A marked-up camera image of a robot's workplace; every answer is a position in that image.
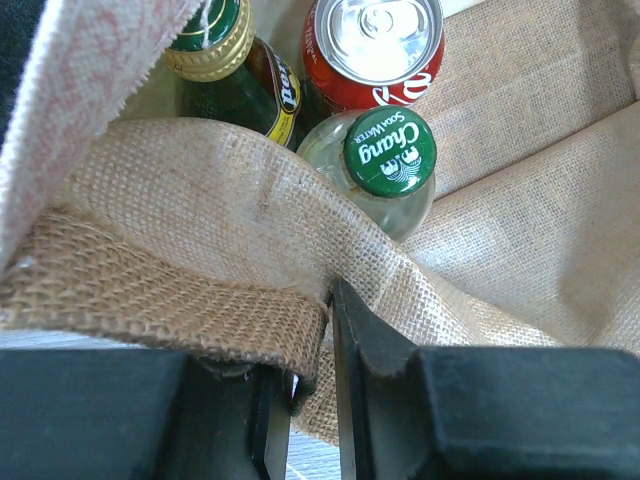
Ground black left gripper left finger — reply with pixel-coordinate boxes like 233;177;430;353
1;349;293;479

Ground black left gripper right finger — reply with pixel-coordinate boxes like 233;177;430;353
332;279;639;479

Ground tan jute canvas bag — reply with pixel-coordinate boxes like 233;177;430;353
1;1;639;443

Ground clear soda water bottle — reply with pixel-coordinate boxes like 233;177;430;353
297;105;437;242

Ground red cola can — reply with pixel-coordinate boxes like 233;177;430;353
301;0;445;118

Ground dark green glass bottle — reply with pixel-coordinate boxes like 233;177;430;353
165;1;305;151

